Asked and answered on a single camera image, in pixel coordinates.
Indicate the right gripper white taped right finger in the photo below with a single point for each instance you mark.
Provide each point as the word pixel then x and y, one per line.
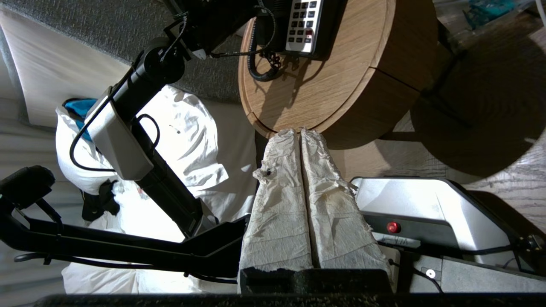
pixel 332 221

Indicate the right gripper white taped left finger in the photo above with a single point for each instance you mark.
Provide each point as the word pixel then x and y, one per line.
pixel 279 204

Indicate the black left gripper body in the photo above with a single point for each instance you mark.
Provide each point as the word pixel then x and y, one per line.
pixel 230 19

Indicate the black telephone handset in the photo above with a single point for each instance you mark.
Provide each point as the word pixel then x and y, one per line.
pixel 273 25

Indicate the black white telephone base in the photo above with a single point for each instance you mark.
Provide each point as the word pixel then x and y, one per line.
pixel 305 21

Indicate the black and silver left robot arm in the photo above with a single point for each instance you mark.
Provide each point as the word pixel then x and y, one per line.
pixel 119 140

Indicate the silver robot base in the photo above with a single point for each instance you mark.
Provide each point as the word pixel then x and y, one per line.
pixel 426 204

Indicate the white pillow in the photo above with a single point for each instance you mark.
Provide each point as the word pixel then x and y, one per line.
pixel 187 140

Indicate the round wooden side table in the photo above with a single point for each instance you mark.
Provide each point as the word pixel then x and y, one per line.
pixel 332 81

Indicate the grey fabric headboard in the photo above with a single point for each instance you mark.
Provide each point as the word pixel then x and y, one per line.
pixel 106 21

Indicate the blue cloth item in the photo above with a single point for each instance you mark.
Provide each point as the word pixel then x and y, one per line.
pixel 79 108

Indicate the beige mattress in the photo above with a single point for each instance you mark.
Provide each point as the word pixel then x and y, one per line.
pixel 55 72

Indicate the teal plastic item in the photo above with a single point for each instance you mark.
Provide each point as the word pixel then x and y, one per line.
pixel 488 7

